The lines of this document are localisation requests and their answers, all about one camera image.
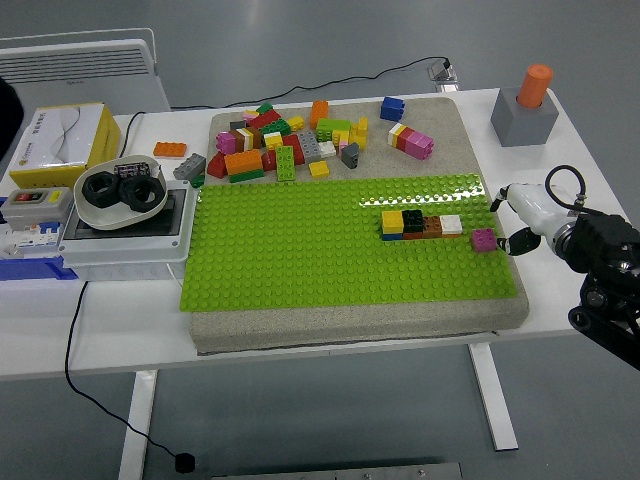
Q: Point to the blue flat toy brick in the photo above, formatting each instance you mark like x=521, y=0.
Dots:
x=392, y=237

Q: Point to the person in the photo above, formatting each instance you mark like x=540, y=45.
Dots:
x=10, y=120

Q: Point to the light grey toy brick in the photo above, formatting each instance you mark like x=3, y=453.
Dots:
x=310, y=146

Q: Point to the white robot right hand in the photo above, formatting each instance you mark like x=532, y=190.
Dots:
x=532, y=210

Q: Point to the grey block holder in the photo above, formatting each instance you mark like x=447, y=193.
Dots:
x=525, y=125

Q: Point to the orange long toy brick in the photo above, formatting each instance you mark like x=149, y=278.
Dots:
x=170, y=149

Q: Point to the brown toy brick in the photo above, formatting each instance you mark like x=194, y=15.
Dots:
x=432, y=225

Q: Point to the pink yellow toy brick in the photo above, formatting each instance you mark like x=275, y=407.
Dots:
x=250, y=116

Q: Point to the yellow square toy brick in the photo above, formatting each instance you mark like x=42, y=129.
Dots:
x=392, y=221

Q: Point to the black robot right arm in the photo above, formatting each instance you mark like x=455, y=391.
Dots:
x=602, y=240

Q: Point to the grey long toy brick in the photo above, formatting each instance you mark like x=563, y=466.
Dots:
x=189, y=166

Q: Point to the blue square toy brick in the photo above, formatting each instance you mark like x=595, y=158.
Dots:
x=392, y=109

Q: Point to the white table leg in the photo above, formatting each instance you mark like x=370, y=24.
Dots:
x=495, y=400
x=137, y=425

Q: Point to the green long toy brick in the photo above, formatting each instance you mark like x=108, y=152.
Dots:
x=276, y=128

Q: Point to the orange tall toy brick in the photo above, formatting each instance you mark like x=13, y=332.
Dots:
x=319, y=114

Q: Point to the white red pink brick stack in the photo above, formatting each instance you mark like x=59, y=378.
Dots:
x=412, y=141

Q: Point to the grey electrical junction box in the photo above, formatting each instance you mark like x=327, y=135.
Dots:
x=125, y=250

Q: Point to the orange cylinder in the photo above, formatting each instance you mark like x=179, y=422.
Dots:
x=535, y=85

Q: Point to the yellow white tissue box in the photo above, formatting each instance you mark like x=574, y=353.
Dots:
x=55, y=142

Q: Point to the white small toy brick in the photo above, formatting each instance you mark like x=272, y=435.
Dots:
x=327, y=149

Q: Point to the white oval bowl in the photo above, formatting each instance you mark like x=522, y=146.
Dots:
x=100, y=217

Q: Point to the red long toy brick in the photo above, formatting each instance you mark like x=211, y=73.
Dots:
x=294, y=147

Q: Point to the lime wide toy brick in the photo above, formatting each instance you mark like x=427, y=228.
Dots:
x=332, y=129

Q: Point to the yellow flat toy brick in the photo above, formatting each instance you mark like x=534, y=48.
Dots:
x=319, y=170

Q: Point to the blue plastic bin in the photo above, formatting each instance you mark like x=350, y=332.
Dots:
x=30, y=270

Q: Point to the purple circuit board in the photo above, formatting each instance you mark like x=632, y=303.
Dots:
x=131, y=169

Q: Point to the white panel heater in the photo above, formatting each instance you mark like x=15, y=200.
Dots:
x=75, y=65

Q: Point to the yellow small toy brick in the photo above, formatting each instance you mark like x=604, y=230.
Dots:
x=295, y=123

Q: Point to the white circuit breaker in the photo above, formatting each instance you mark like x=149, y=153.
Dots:
x=30, y=241

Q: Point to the pink white brown brick stack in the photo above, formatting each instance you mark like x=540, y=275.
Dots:
x=239, y=139

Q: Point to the grey speckled mat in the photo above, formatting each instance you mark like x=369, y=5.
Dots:
x=440, y=135

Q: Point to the white square toy brick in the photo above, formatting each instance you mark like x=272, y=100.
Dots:
x=451, y=224

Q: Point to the green flat toy plate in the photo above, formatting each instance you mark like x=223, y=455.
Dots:
x=247, y=176

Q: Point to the grey switch box red button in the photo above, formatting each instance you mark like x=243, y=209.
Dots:
x=35, y=206

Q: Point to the orange wide toy brick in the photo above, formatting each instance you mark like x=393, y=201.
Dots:
x=243, y=161

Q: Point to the green small toy brick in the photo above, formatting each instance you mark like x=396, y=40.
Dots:
x=264, y=108

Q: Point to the magenta toy brick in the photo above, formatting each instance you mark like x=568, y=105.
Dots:
x=484, y=241

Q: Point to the orange flat toy brick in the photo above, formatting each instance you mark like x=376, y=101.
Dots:
x=420, y=236

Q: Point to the lime flat toy plate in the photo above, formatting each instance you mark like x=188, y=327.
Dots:
x=285, y=164

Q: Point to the red slope toy brick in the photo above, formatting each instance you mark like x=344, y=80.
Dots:
x=217, y=166

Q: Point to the dark grey slope brick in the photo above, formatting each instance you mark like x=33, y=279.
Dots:
x=351, y=156

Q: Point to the dark green toy brick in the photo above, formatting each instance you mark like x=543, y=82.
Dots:
x=198, y=181

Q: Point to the yellow tall brick stack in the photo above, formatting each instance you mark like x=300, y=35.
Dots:
x=360, y=132

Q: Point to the red wide toy brick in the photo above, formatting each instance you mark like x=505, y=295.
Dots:
x=265, y=120

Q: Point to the large black plastic nut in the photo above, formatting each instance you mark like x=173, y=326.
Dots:
x=150, y=197
x=92, y=192

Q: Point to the silver floor socket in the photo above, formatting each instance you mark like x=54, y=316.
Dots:
x=444, y=75

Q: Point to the green toy baseplate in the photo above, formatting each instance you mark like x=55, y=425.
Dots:
x=300, y=250

